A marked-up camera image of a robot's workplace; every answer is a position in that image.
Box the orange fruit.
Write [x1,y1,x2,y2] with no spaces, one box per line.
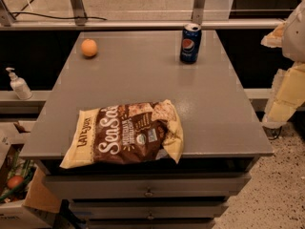
[81,39,97,57]

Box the black cable on floor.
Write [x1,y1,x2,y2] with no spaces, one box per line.
[266,125,284,141]

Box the blue pepsi can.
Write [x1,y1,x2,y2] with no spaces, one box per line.
[180,23,202,64]

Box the grey drawer cabinet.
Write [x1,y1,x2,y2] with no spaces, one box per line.
[22,31,273,229]

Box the white pump sanitizer bottle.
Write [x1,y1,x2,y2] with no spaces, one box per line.
[6,67,32,100]

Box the cardboard box with produce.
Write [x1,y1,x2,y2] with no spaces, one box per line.
[0,120,61,229]

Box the brown chip bag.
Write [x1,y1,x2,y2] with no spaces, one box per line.
[60,100,184,169]

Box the metal railing frame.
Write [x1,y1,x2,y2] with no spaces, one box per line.
[0,0,305,31]

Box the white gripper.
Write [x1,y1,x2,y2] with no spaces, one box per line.
[260,0,305,129]

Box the red tomato in box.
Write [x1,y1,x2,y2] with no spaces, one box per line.
[7,176,24,189]

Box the black cable on ledge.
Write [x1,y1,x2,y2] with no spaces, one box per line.
[9,10,108,22]

